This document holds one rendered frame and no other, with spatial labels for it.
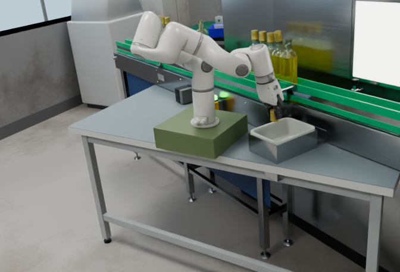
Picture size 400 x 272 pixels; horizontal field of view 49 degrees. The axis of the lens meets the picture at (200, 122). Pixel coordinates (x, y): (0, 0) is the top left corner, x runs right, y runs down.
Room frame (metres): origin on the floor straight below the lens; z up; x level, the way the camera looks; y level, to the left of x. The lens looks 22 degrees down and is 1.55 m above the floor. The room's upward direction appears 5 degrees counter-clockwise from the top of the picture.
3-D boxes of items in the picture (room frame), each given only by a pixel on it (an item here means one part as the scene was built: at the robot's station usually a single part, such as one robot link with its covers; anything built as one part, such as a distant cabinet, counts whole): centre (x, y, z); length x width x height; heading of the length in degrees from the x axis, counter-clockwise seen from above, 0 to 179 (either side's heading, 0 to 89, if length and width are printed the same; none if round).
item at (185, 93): (2.35, 0.07, 0.79); 0.08 x 0.08 x 0.08; 31
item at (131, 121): (2.32, -0.39, 0.73); 1.58 x 1.52 x 0.04; 56
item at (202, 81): (1.78, -0.02, 1.08); 0.13 x 0.10 x 0.16; 27
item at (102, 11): (4.81, 0.86, 0.70); 0.71 x 0.60 x 1.39; 146
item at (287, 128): (1.63, -0.33, 0.80); 0.22 x 0.17 x 0.09; 121
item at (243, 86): (2.55, 0.12, 0.93); 1.75 x 0.01 x 0.08; 31
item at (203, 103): (1.76, -0.02, 0.92); 0.16 x 0.13 x 0.15; 157
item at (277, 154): (1.64, -0.35, 0.79); 0.27 x 0.17 x 0.08; 121
